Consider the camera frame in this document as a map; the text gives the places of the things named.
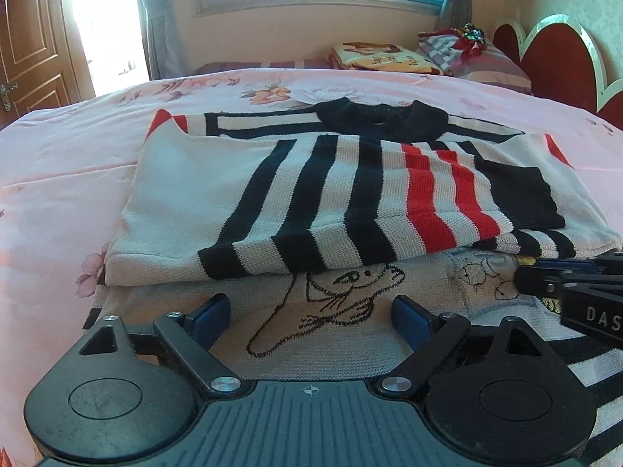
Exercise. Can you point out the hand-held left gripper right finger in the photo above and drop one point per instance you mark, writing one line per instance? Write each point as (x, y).
(408, 317)

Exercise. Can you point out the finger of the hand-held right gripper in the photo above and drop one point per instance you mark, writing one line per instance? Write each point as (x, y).
(538, 283)
(579, 265)

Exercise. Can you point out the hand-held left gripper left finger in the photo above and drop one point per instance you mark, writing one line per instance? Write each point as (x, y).
(213, 314)

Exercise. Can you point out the striped knit sweater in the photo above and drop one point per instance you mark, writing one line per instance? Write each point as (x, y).
(292, 194)

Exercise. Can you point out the bed with pink floral sheet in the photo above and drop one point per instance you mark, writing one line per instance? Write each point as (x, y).
(63, 180)

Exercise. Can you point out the red scalloped headboard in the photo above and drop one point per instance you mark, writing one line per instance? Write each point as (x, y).
(559, 58)

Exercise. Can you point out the mauve striped pillow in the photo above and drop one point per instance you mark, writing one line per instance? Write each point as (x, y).
(496, 70)

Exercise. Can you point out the colourful ribbon bow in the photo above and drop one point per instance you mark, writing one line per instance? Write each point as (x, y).
(471, 34)

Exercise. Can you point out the grey checked folded cloth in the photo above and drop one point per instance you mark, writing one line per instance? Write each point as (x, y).
(435, 46)

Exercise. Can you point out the folded yellow printed blanket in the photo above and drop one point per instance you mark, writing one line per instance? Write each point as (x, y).
(379, 57)

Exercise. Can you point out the brown wooden door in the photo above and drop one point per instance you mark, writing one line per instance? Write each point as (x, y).
(34, 34)

